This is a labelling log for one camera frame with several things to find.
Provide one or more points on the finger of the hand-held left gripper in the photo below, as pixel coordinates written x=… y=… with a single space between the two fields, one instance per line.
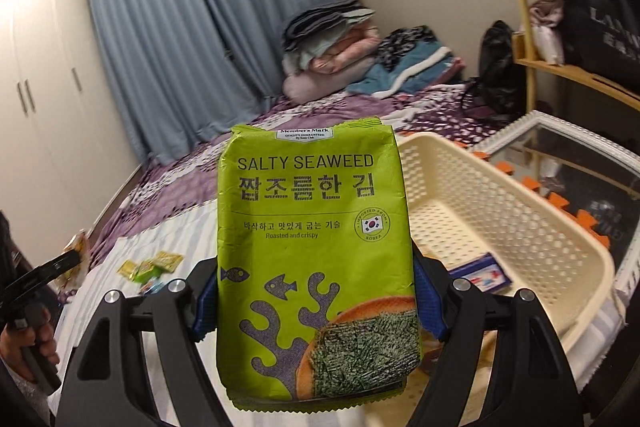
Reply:
x=50 y=269

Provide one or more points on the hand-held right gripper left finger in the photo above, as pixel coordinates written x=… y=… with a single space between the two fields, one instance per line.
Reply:
x=205 y=307

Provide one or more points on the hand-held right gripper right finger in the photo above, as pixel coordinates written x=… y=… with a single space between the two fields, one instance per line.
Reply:
x=430 y=307

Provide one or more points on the beige orange snack packet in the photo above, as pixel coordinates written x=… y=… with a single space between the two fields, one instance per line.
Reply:
x=77 y=252

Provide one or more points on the dark blue white snack packet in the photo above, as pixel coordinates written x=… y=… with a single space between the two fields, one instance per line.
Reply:
x=480 y=272

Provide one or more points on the cream perforated plastic basket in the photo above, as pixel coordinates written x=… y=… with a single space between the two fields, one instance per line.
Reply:
x=500 y=217

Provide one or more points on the green seaweed snack bag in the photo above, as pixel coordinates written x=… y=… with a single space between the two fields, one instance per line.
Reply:
x=310 y=232

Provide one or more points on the person's left forearm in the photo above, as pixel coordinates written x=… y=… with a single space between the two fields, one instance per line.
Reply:
x=20 y=399

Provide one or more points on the person's left hand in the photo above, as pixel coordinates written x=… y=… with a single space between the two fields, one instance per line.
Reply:
x=45 y=342

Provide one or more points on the small colourful snack packet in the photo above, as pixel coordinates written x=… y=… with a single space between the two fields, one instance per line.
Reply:
x=152 y=287

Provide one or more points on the blue white striped sheet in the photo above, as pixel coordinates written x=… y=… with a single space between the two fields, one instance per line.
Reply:
x=165 y=227

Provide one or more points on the purple floral bedsheet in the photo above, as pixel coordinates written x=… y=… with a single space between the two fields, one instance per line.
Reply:
x=200 y=177

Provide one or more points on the white wardrobe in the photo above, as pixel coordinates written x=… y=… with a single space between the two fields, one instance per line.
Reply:
x=50 y=107

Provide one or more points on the orange foam mat edge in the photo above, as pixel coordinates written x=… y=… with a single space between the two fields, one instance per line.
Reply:
x=555 y=199

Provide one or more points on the white framed mirror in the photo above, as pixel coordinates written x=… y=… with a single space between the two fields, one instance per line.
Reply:
x=575 y=157

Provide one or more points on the blue fleece blanket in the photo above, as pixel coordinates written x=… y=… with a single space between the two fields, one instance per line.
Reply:
x=400 y=74

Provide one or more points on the leopard print cloth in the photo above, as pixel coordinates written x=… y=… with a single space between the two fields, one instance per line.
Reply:
x=405 y=42

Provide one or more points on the pink floral quilt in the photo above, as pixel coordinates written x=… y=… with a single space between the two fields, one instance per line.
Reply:
x=350 y=49

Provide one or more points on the blue curtain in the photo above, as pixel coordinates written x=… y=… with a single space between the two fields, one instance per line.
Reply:
x=200 y=7

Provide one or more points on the pinkish cloth bundle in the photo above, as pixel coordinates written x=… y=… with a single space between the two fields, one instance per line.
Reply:
x=545 y=27

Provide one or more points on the grey folded blankets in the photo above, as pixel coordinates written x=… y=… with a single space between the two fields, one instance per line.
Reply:
x=325 y=19

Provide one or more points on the black shopping bag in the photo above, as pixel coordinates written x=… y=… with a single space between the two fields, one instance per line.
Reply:
x=600 y=32

